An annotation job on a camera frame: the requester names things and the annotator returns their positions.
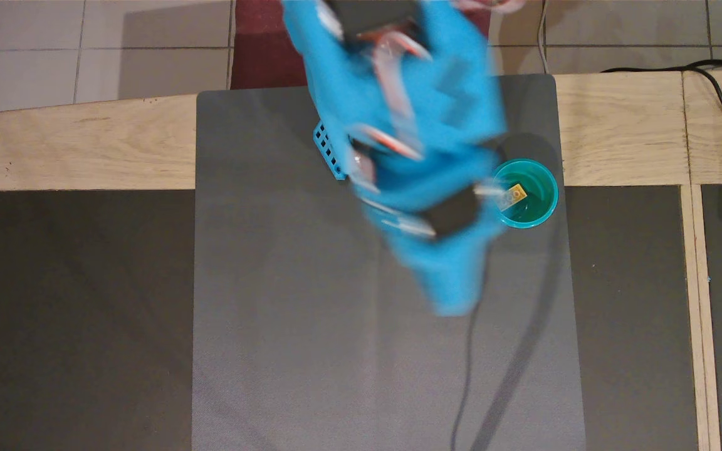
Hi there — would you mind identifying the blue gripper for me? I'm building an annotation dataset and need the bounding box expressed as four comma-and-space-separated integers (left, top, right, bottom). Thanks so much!
361, 179, 507, 318

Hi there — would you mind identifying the cream lego brick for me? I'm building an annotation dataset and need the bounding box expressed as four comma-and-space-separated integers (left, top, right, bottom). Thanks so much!
502, 184, 529, 210

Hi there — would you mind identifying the green plastic cup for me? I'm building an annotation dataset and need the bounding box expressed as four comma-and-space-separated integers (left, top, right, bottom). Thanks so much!
489, 158, 559, 229

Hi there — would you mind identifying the gray table mat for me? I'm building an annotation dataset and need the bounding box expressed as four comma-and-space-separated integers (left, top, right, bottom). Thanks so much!
192, 74, 587, 451

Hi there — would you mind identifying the maroon chair cover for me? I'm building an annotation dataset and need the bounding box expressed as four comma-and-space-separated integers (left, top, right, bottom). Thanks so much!
231, 0, 492, 90

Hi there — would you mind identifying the forearm servo wire bundle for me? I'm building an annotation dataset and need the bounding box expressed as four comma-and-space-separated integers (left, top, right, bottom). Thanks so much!
352, 28, 437, 162

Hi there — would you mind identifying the white cable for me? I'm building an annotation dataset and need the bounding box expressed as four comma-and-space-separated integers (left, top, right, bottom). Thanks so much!
536, 0, 550, 75

